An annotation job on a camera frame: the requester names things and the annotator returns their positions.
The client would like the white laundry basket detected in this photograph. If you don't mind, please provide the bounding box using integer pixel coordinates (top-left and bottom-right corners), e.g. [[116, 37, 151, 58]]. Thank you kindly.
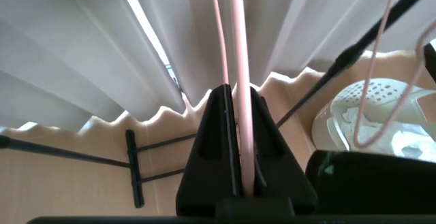
[[311, 77, 436, 163]]

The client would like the beige curtain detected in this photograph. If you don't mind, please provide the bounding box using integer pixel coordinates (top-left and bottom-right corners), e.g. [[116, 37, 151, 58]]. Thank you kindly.
[[0, 0, 436, 133]]

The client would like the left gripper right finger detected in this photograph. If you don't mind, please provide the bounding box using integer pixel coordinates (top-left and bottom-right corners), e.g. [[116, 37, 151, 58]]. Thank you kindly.
[[250, 86, 318, 215]]

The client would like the pink clothes hanger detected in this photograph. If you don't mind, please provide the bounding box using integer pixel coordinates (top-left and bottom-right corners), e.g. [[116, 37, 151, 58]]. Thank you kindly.
[[209, 0, 255, 197], [353, 0, 436, 149]]

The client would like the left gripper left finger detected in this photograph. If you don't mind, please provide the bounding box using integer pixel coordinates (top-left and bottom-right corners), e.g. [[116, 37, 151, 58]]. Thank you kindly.
[[176, 84, 243, 217]]

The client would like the black clothes rack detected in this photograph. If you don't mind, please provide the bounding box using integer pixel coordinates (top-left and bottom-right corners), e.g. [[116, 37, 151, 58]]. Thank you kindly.
[[0, 0, 436, 208]]

